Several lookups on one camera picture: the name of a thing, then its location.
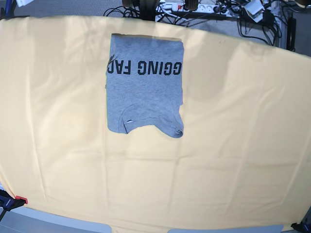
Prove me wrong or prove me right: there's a black power adapter box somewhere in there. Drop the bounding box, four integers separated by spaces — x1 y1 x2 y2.
259 9 275 27

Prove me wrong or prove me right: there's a yellow table cloth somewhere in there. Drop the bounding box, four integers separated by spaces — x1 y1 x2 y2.
0 16 311 233

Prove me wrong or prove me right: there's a grey t-shirt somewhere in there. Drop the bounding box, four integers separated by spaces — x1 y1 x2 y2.
105 34 184 138

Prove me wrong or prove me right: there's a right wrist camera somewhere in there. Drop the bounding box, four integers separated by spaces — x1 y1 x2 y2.
16 0 34 7

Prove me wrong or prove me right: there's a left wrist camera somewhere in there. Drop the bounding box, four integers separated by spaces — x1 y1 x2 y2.
244 0 265 23

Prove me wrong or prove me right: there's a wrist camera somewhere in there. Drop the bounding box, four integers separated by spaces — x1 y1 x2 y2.
16 0 34 7
244 0 265 23

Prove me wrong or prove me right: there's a white power strip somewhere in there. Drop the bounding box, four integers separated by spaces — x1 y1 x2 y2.
157 2 238 18

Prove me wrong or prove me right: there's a black clamp right corner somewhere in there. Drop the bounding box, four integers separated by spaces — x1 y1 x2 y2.
291 222 311 233

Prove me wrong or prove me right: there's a red black clamp left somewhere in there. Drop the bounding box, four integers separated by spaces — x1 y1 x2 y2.
0 190 28 220

